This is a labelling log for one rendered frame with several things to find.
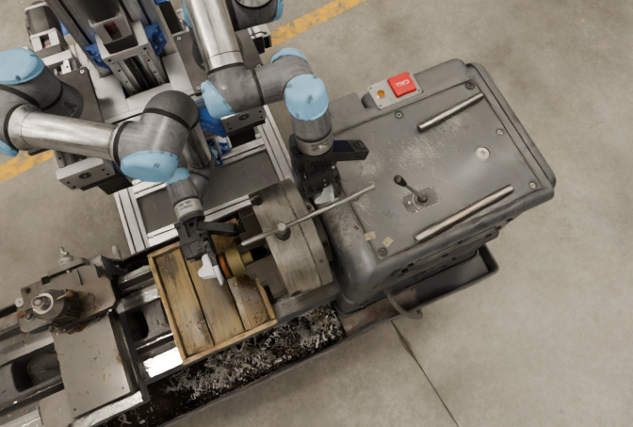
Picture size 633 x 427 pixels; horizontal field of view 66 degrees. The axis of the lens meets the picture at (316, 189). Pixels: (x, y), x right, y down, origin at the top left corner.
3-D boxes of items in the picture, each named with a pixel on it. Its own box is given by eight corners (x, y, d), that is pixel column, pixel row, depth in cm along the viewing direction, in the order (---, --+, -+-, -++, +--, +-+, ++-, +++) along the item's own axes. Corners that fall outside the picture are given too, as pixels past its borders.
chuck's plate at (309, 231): (288, 192, 155) (287, 164, 125) (329, 284, 149) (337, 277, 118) (279, 196, 155) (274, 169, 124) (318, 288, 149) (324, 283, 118)
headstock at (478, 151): (442, 113, 174) (475, 45, 137) (512, 231, 159) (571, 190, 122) (289, 175, 166) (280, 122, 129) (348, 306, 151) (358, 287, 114)
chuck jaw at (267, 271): (282, 249, 132) (299, 287, 127) (284, 254, 136) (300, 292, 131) (244, 265, 131) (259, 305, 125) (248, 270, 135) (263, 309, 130)
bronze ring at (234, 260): (243, 235, 132) (211, 249, 130) (255, 266, 129) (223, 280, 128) (248, 243, 140) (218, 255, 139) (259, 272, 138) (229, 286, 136)
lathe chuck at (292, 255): (279, 196, 155) (274, 169, 124) (318, 288, 149) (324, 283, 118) (252, 207, 154) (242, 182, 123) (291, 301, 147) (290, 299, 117)
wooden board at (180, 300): (237, 221, 160) (235, 217, 156) (279, 323, 149) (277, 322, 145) (150, 256, 156) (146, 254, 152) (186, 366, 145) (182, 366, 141)
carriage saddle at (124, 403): (109, 255, 156) (102, 252, 151) (153, 400, 142) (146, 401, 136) (17, 294, 152) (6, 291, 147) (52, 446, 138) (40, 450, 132)
